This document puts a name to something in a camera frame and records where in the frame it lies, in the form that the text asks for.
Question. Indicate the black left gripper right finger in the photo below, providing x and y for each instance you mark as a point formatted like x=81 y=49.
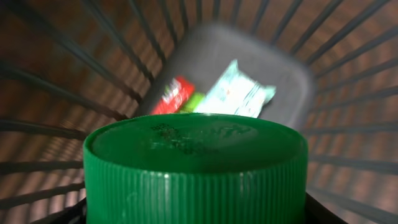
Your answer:
x=316 y=213

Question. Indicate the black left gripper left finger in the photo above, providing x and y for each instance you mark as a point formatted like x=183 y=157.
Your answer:
x=70 y=215

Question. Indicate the green lid jar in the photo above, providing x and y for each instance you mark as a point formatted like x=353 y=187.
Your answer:
x=195 y=168

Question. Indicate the light blue wipes packet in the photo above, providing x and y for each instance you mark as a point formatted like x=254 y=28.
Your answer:
x=236 y=93

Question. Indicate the red toothpaste box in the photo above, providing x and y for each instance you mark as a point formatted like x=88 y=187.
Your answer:
x=176 y=93

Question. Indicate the green snack bag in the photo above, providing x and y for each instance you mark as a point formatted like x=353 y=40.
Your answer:
x=190 y=105

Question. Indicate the grey plastic basket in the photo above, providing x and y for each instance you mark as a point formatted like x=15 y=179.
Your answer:
x=69 y=68

